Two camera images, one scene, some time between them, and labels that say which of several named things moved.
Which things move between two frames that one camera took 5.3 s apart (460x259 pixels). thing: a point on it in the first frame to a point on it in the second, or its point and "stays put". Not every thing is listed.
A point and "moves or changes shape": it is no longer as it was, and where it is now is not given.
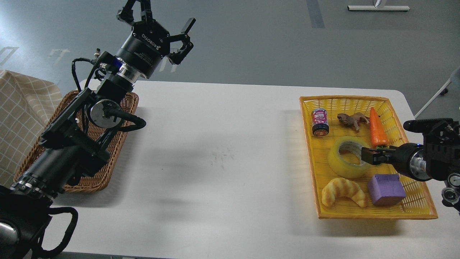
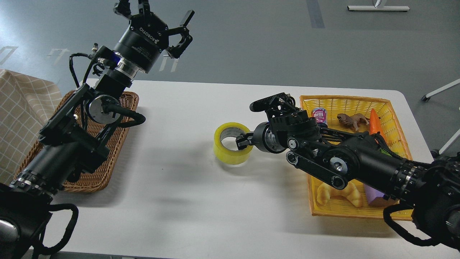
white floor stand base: [379, 8] stays put
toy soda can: [320, 127] stays put
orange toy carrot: [379, 137] stays put
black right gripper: [400, 157] to [258, 139]
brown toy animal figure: [354, 119] stays put
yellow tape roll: [348, 171] moves or changes shape
